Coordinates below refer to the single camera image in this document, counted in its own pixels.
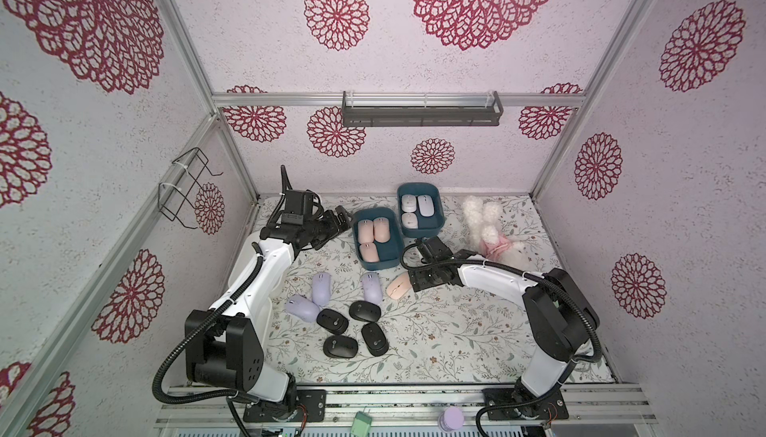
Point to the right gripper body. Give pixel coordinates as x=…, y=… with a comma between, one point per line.
x=423, y=279

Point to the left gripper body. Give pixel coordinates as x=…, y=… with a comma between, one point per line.
x=321, y=230

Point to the teal storage box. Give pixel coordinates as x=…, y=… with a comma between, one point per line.
x=428, y=227
x=390, y=252

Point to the white mouse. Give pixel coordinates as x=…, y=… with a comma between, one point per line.
x=409, y=221
x=409, y=203
x=426, y=206

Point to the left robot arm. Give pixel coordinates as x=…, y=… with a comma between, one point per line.
x=222, y=344

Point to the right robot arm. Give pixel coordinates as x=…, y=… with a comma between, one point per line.
x=562, y=321

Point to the white tray rear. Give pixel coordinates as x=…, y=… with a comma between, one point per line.
x=245, y=262

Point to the white plush toy pink dress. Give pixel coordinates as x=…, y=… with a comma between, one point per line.
x=483, y=219

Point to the purple mouse upright left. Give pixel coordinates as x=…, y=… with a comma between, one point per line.
x=321, y=289

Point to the purple mouse centre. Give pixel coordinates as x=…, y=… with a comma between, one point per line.
x=372, y=290

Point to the purple mouse lower left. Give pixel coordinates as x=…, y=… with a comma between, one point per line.
x=303, y=308

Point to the black mouse upper right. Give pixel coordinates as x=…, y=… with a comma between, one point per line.
x=365, y=311

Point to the black mouse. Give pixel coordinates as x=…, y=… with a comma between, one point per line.
x=332, y=321
x=365, y=311
x=340, y=347
x=375, y=339

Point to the black mouse lower right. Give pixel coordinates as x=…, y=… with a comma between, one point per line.
x=375, y=339

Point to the black mouse upper left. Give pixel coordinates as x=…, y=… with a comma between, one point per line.
x=332, y=321

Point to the black mouse lower left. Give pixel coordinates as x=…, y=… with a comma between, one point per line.
x=340, y=347

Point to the purple round cap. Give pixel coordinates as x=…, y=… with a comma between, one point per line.
x=451, y=419

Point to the green connector block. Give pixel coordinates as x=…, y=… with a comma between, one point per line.
x=361, y=425

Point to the black wire wall rack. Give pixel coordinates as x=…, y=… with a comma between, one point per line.
x=174, y=196

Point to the dark wall shelf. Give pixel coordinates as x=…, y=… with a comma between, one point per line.
x=486, y=114

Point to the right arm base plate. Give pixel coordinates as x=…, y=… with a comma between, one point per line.
x=506, y=404

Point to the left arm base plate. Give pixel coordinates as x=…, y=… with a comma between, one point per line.
x=301, y=404

